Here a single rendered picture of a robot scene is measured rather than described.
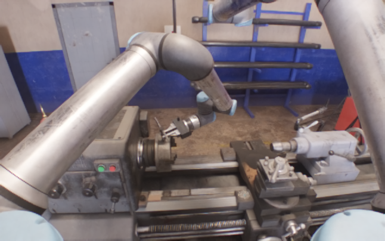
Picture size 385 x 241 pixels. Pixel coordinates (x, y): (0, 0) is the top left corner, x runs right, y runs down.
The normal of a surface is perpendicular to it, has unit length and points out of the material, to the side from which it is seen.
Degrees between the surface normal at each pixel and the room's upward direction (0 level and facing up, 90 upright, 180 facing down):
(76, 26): 90
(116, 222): 32
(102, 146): 45
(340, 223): 5
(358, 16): 63
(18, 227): 5
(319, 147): 86
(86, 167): 90
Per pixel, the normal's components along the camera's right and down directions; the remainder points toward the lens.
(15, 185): 0.73, -0.66
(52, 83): 0.08, 0.48
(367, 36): -0.69, -0.14
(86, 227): 0.05, -0.49
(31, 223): 0.08, -0.86
